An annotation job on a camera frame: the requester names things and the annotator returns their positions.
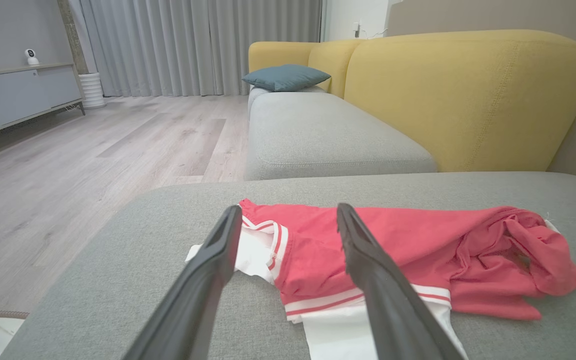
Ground grey low tv cabinet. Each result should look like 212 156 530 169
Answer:
0 62 86 142

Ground red sports shorts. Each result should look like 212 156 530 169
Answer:
185 198 576 360

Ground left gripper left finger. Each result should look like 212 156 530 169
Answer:
120 205 243 360

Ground grey sofa seat cushion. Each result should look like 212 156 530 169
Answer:
244 86 438 181

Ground large grey fabric ottoman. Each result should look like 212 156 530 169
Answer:
0 171 576 360

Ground white ribbed plant pot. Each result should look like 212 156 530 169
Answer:
78 72 107 109

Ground brown tree trunk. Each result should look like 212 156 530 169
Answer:
57 0 89 76

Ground grey pleated curtain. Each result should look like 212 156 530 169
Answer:
68 0 324 97

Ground teal blue cushion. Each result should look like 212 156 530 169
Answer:
242 63 332 93

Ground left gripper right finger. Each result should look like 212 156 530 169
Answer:
336 202 469 360

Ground yellow curved sofa backrest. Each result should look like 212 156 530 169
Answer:
248 40 364 99

